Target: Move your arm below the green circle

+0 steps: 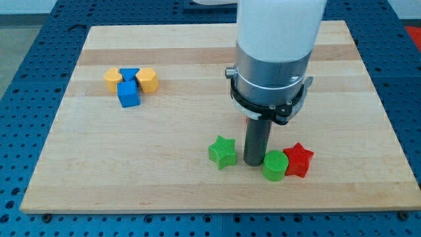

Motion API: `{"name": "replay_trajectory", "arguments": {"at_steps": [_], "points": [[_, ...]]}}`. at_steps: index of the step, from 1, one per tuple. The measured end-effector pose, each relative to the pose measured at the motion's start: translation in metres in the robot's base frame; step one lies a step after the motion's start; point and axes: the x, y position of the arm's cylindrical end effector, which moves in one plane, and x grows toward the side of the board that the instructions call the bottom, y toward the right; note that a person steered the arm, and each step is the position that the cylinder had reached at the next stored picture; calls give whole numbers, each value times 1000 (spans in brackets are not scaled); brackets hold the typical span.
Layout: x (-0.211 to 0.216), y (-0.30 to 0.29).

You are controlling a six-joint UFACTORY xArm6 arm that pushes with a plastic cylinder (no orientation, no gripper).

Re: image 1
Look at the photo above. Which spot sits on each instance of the yellow heart block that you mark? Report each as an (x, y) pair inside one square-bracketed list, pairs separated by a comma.
[(112, 78)]

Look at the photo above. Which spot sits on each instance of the green star block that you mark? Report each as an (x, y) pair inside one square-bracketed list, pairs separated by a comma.
[(222, 152)]

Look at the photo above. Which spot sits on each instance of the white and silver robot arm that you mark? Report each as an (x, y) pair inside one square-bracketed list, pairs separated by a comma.
[(275, 39)]

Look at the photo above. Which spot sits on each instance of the green cylinder block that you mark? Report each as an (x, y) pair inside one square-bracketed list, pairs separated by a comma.
[(275, 165)]

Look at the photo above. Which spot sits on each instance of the blue triangle block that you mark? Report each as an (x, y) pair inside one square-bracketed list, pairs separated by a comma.
[(129, 74)]

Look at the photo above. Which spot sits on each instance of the yellow hexagon block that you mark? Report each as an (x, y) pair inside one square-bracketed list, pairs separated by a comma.
[(148, 80)]

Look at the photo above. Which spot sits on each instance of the wooden board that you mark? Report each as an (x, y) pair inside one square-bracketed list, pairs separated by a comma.
[(153, 158)]

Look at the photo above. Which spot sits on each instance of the blue cube block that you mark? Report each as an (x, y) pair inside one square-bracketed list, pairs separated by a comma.
[(128, 94)]

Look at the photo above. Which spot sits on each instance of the red star block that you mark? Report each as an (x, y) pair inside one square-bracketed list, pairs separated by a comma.
[(299, 160)]

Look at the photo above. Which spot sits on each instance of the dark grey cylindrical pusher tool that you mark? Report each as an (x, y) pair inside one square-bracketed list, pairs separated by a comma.
[(256, 140)]

